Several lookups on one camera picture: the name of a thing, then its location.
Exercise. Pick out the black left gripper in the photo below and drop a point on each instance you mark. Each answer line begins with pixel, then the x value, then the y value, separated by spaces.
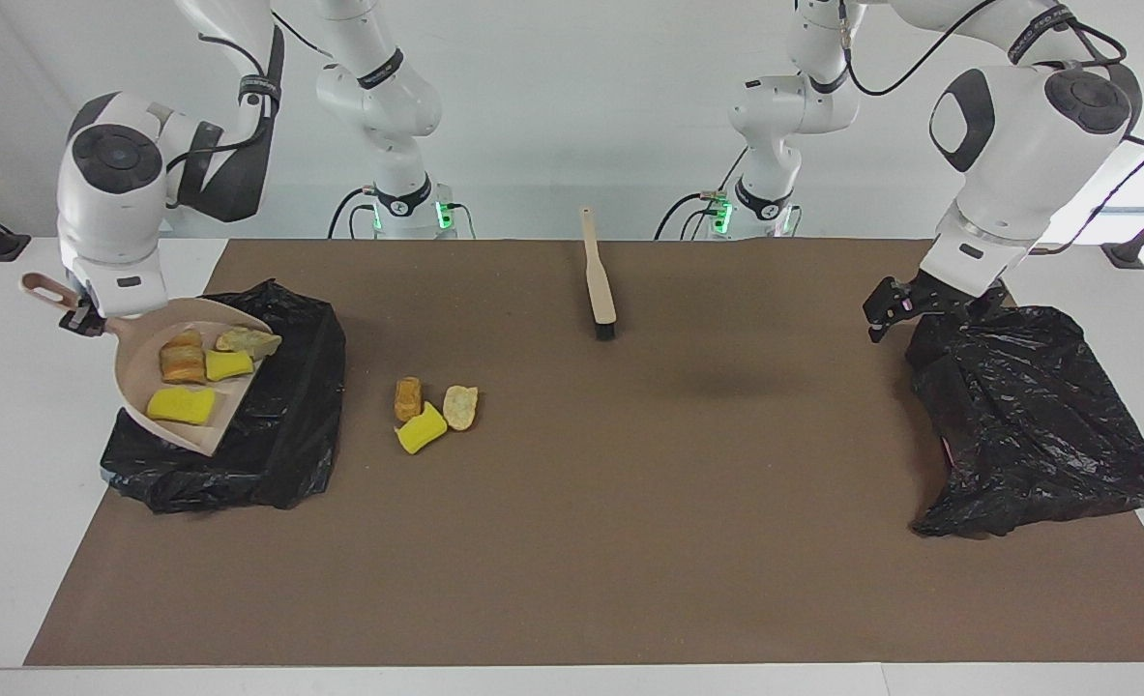
pixel 949 295

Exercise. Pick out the brown bread chunk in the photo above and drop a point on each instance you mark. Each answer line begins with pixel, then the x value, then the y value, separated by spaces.
pixel 408 398

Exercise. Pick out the notched yellow sponge piece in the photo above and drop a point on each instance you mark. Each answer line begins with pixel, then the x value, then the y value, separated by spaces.
pixel 182 406

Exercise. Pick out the boxy black bag lined bin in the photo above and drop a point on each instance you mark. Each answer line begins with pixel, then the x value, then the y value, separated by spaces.
pixel 281 435

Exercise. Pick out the orange crust bread chunk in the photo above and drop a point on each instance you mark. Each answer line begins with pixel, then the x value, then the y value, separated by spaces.
pixel 182 360

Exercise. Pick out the beige plastic dustpan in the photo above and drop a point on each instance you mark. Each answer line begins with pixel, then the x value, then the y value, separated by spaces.
pixel 136 372

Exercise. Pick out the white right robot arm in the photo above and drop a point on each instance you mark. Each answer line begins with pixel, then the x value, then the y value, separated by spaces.
pixel 112 222

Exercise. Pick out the brown table mat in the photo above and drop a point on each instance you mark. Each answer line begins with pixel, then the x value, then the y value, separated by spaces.
pixel 533 580

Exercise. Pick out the beige hand brush black bristles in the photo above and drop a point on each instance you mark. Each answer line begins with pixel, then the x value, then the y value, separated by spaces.
pixel 601 290

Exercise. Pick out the crumpled black bag lined bin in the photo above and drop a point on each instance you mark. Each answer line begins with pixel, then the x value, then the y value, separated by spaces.
pixel 1016 416

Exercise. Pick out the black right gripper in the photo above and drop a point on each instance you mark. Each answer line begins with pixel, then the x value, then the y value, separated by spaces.
pixel 94 321

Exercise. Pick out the pale bread chunk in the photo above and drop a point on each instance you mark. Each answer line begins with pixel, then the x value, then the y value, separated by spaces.
pixel 248 341
pixel 460 406

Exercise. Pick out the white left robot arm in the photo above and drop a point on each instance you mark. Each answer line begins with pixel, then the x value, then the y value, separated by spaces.
pixel 1016 145

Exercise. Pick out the green and yellow sponge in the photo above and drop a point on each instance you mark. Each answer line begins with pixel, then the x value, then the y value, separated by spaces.
pixel 230 365

